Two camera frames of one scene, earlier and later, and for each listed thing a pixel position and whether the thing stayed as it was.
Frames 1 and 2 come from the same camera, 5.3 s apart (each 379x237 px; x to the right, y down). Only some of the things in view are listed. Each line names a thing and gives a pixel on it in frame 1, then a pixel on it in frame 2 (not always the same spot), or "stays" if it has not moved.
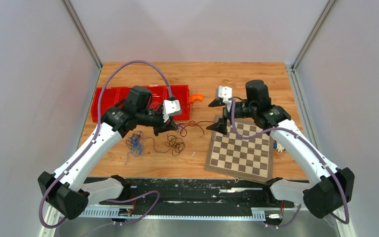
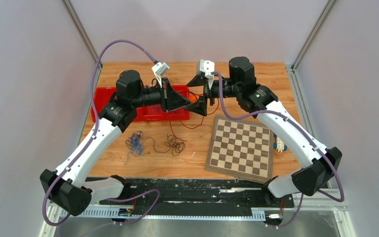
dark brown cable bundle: [176, 143] stays
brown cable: [183, 131] -> [187, 127]
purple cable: [154, 142] stays
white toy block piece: [279, 147] stays
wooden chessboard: [251, 158] stays
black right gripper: [220, 126] -> [200, 107]
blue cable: [137, 145] stays
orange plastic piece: [197, 96] stays
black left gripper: [170, 125] -> [171, 99]
